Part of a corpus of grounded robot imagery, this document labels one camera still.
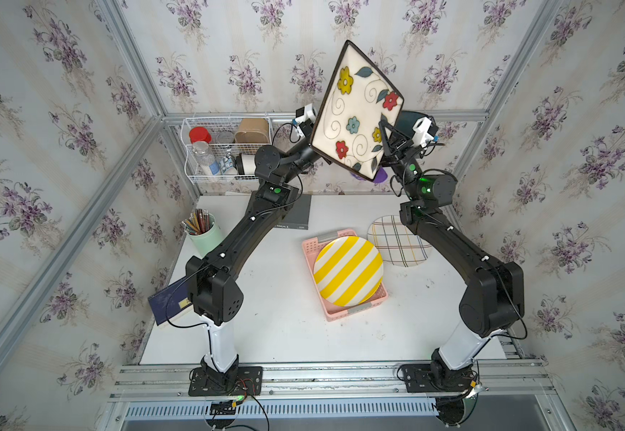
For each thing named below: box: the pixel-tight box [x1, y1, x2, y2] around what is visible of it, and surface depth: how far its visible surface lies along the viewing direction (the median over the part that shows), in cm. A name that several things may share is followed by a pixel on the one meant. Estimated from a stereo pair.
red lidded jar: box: [188, 126, 213, 144], surface depth 93 cm
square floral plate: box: [308, 40, 405, 183], surface depth 54 cm
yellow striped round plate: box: [313, 236, 385, 308], surface depth 92 cm
